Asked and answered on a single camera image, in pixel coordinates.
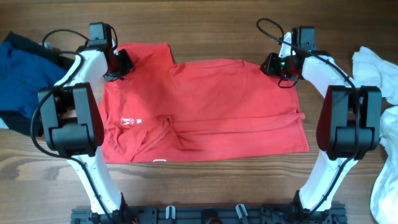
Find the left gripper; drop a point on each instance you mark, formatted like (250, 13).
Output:
(123, 64)

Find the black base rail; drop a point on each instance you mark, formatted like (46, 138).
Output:
(268, 213)

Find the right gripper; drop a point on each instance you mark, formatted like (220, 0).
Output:
(269, 64)

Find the black folded garment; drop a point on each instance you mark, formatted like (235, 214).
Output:
(14, 120)

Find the blue folded shirt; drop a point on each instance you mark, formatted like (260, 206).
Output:
(22, 76)

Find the red FRAM t-shirt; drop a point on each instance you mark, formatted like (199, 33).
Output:
(196, 111)

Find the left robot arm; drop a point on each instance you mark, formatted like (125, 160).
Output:
(73, 127)

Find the white t-shirt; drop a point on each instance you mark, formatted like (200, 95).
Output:
(371, 70)

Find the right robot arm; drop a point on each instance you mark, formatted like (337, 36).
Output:
(348, 127)

